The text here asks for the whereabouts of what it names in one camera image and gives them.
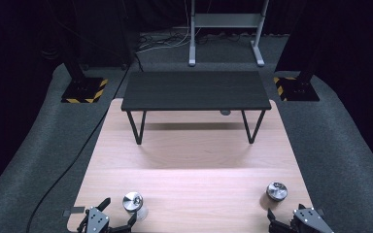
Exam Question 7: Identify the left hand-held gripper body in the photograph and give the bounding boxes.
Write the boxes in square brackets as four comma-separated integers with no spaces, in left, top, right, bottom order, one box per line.
[77,207,111,233]

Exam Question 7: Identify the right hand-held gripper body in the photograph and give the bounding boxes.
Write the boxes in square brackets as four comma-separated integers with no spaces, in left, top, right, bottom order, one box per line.
[289,207,335,233]

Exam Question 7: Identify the glass jar with white powder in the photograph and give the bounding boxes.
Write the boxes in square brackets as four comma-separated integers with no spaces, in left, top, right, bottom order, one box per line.
[121,191,150,222]

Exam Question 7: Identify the glass jar with brown contents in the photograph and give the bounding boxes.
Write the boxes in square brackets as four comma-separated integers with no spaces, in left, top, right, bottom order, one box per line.
[259,181,289,211]

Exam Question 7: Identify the black shelf with wire legs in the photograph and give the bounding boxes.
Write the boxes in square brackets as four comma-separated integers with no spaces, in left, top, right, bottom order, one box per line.
[120,70,272,146]

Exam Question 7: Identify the dark cabinet on casters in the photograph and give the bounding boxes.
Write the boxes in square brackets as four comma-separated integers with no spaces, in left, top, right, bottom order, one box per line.
[74,0,138,72]

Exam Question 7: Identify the grey metal stand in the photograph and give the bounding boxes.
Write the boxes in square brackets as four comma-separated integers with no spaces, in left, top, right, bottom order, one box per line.
[187,0,271,68]

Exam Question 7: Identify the black floor cable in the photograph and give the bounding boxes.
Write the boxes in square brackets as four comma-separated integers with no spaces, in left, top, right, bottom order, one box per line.
[26,52,145,233]

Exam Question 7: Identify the black base plate yellow stripes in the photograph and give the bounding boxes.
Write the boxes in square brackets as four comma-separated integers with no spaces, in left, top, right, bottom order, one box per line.
[273,76,321,103]
[60,77,109,105]

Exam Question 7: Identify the black post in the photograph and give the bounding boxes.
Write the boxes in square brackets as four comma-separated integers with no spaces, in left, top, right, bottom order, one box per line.
[295,64,316,85]
[62,59,87,85]

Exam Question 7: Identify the bundle of floor cables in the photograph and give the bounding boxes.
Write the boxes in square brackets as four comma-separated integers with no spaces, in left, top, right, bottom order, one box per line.
[135,29,192,54]

